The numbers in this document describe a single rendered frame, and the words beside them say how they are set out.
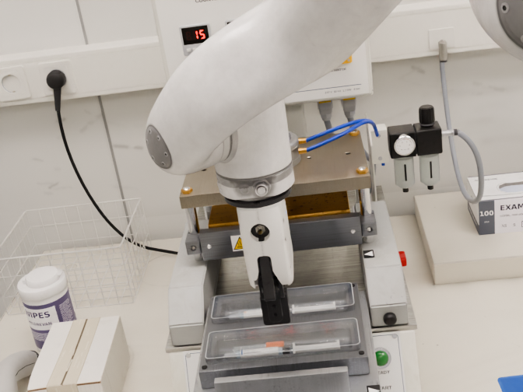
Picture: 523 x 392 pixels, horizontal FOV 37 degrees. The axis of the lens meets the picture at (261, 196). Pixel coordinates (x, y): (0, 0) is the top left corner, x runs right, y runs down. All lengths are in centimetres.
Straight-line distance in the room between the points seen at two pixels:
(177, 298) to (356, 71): 46
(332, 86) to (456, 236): 46
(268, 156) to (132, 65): 87
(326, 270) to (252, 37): 61
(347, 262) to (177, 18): 46
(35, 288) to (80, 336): 14
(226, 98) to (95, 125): 108
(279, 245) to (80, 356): 56
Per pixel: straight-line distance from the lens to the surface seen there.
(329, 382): 90
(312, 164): 115
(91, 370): 128
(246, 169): 81
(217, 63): 70
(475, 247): 154
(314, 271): 123
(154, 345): 146
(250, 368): 94
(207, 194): 111
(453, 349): 135
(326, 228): 111
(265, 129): 80
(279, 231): 84
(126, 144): 176
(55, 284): 145
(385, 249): 113
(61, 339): 138
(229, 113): 69
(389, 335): 109
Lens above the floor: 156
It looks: 25 degrees down
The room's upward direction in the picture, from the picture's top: 9 degrees counter-clockwise
